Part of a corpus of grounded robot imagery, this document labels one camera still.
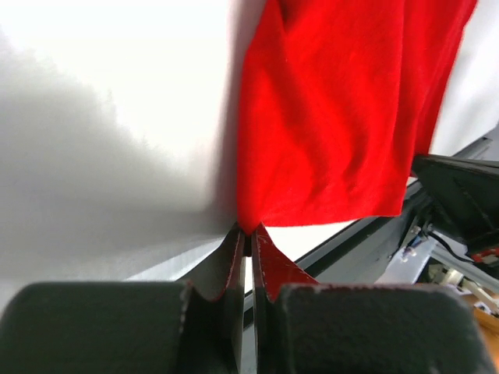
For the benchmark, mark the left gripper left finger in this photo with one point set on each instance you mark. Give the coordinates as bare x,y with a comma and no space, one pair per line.
72,327

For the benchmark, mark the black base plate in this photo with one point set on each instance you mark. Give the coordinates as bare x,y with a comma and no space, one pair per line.
370,253

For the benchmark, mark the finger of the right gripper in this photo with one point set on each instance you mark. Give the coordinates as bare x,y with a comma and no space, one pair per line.
465,195

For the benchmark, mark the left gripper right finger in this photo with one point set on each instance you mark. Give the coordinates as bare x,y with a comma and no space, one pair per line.
304,326

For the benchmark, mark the red t shirt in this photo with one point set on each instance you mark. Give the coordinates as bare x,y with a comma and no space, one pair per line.
337,98

